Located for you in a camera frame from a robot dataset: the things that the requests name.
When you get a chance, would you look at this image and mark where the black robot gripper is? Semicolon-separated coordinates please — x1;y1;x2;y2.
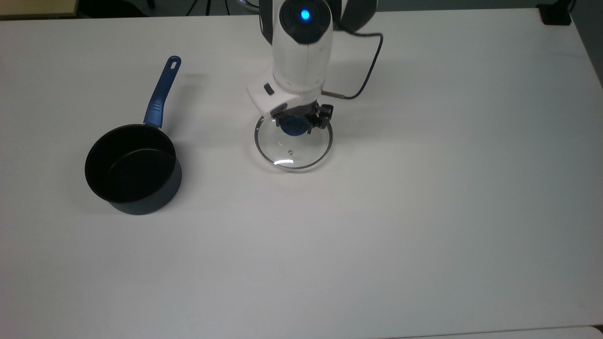
272;103;334;135

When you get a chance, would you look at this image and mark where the glass lid with blue knob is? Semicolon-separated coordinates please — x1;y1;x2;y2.
254;112;334;171

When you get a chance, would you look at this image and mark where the black tripod stand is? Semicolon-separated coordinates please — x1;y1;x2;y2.
186;0;231;16

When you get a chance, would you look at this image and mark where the black table clamp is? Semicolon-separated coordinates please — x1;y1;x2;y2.
537;0;576;26

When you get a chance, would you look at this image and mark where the yellowish wooden board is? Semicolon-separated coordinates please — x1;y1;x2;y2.
0;0;79;20

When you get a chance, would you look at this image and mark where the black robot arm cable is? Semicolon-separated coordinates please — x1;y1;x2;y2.
323;21;383;100

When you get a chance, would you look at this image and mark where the dark saucepan with blue handle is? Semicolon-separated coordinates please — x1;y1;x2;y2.
84;56;183;216

